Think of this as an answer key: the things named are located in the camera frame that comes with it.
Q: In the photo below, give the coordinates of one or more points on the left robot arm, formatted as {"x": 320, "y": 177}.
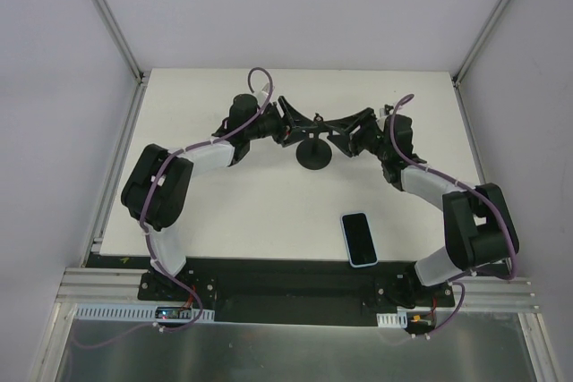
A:
{"x": 156, "y": 190}

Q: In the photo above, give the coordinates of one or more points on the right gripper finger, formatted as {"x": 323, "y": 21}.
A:
{"x": 351, "y": 122}
{"x": 342, "y": 141}

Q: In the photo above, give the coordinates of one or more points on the right white cable duct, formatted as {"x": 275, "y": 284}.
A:
{"x": 406, "y": 318}

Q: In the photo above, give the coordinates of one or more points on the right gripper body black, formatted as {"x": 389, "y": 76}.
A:
{"x": 362, "y": 128}

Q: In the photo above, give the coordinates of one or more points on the aluminium frame post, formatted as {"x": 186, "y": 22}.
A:
{"x": 492, "y": 21}
{"x": 116, "y": 34}

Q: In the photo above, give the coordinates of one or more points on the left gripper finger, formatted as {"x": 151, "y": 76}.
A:
{"x": 291, "y": 117}
{"x": 293, "y": 135}

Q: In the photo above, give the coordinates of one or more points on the right aluminium frame post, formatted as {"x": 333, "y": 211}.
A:
{"x": 492, "y": 21}

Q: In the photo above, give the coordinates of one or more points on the white cable duct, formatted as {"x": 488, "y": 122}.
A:
{"x": 142, "y": 313}
{"x": 406, "y": 318}

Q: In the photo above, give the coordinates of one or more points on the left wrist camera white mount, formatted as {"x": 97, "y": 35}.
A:
{"x": 263, "y": 95}

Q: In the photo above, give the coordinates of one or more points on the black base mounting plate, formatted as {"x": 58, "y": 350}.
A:
{"x": 292, "y": 292}

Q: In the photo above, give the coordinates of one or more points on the left aluminium frame post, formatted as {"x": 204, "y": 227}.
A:
{"x": 116, "y": 34}

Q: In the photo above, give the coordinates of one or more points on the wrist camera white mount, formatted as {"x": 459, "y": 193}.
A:
{"x": 263, "y": 95}
{"x": 386, "y": 111}

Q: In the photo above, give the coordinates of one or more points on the left white cable duct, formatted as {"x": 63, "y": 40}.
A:
{"x": 142, "y": 313}

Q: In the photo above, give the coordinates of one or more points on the black phone stand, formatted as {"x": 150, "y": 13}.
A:
{"x": 314, "y": 152}

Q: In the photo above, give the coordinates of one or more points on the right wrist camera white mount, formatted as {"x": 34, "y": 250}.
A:
{"x": 386, "y": 111}

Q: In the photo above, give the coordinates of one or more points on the phone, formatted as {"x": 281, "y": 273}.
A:
{"x": 358, "y": 239}

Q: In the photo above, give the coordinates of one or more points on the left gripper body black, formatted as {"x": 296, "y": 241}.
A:
{"x": 283, "y": 122}

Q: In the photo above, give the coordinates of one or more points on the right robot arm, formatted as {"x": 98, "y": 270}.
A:
{"x": 478, "y": 230}

